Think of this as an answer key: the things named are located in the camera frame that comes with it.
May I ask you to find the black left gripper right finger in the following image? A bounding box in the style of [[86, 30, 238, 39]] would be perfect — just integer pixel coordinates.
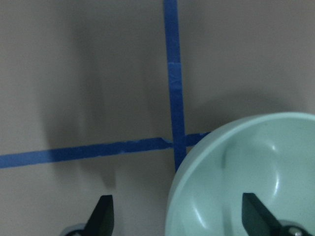
[[242, 193, 282, 236]]

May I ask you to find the green bowl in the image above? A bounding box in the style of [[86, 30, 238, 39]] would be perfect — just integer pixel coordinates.
[[164, 112, 315, 236]]

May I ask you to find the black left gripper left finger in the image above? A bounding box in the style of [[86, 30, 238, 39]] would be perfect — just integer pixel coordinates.
[[82, 195, 114, 236]]

